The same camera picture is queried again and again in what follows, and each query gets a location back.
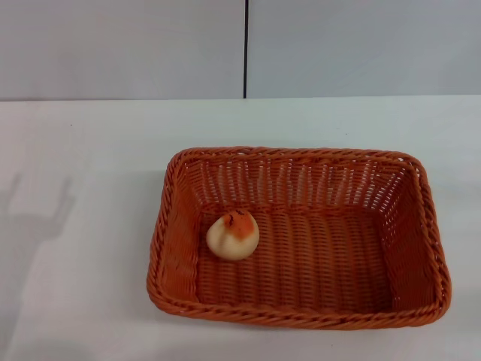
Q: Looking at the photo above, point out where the round bun with orange top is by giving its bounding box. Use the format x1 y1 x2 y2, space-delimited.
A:
206 211 260 261

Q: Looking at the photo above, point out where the orange woven plastic basket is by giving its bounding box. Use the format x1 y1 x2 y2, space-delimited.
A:
145 145 452 332

